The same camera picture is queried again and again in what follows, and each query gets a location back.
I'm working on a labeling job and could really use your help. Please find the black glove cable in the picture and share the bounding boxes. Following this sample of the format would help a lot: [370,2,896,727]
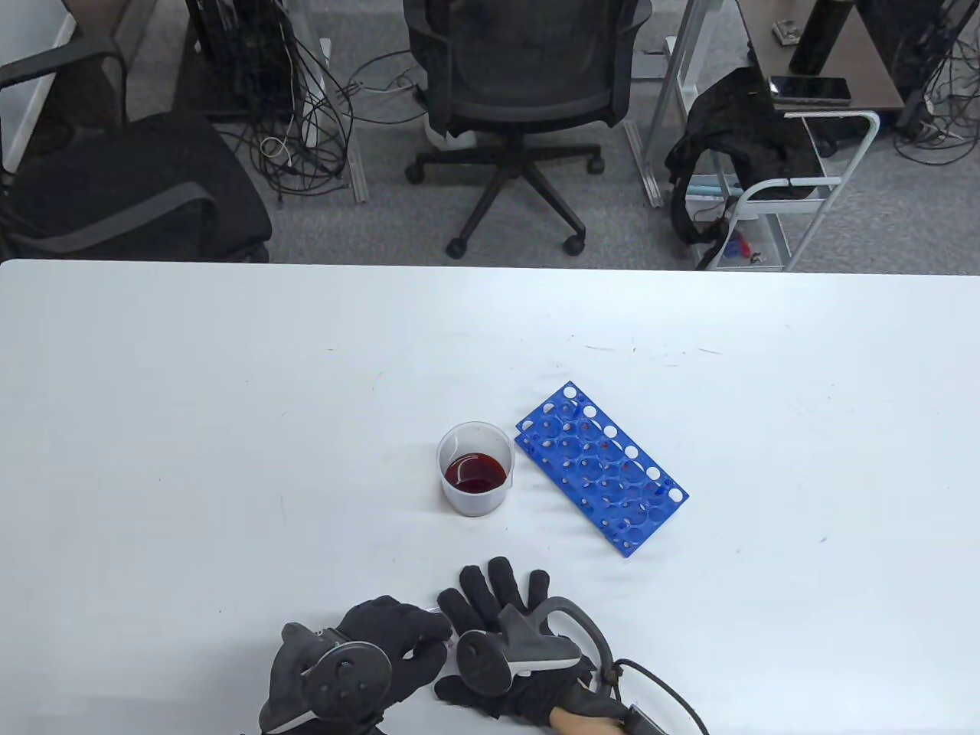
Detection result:
[612,658,710,735]

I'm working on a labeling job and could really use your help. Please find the person's left hand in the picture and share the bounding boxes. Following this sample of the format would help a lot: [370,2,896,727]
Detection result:
[264,596,454,735]

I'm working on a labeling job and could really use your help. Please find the black mesh office chair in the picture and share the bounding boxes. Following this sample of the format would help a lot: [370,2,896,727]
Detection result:
[403,0,654,259]

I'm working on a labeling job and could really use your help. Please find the black bag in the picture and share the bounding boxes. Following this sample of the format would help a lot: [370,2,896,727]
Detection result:
[665,67,829,248]

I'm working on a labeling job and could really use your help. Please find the black padded office chair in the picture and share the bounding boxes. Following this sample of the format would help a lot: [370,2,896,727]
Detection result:
[0,34,274,263]

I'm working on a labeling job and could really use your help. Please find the black bottle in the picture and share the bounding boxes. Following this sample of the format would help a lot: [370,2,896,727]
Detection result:
[789,0,853,74]

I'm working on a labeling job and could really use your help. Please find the grey left hand controller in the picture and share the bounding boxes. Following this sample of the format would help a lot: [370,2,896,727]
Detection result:
[259,622,394,734]

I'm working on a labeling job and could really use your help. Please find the blue and red item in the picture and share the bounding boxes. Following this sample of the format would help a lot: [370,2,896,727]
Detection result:
[722,230,764,266]

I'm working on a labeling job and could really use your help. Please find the translucent plastic beaker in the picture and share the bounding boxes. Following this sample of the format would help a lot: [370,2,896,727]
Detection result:
[436,421,516,518]

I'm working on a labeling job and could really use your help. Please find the white metal cart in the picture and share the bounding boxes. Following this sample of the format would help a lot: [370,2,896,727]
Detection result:
[685,110,882,273]

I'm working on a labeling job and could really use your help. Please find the dark brown side table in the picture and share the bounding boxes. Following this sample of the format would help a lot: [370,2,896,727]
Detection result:
[737,0,907,116]

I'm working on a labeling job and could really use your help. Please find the blue test tube rack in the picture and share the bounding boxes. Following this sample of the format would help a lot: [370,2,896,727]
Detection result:
[514,381,690,559]

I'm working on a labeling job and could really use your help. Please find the black smartphone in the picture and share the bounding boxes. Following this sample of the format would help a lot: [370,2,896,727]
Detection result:
[768,75,853,106]

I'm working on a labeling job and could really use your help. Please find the white desk leg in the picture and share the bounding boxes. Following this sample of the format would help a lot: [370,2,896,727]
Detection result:
[291,0,371,204]

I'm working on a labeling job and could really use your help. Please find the tangled black cables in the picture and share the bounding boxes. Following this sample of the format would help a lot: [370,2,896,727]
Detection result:
[218,15,433,206]
[892,0,980,165]

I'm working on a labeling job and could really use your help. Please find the grey hand controller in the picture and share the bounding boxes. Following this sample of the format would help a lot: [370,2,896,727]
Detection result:
[456,597,617,697]
[259,622,394,734]

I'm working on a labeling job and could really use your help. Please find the grey right hand controller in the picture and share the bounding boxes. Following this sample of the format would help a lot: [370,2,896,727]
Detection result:
[456,597,617,697]

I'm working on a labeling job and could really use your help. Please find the white metal desk frame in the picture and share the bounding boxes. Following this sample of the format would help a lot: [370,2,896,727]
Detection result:
[624,0,740,209]

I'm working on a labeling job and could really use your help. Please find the black computer tower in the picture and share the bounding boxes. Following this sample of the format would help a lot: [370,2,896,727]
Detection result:
[186,0,298,117]

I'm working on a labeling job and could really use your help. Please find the person's right forearm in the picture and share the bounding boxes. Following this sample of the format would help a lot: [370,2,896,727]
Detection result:
[550,706,630,735]

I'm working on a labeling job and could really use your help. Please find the dark red liquid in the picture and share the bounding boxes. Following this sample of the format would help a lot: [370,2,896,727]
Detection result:
[445,453,508,495]

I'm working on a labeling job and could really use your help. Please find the person's right hand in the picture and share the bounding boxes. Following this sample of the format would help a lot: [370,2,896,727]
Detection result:
[434,557,606,728]

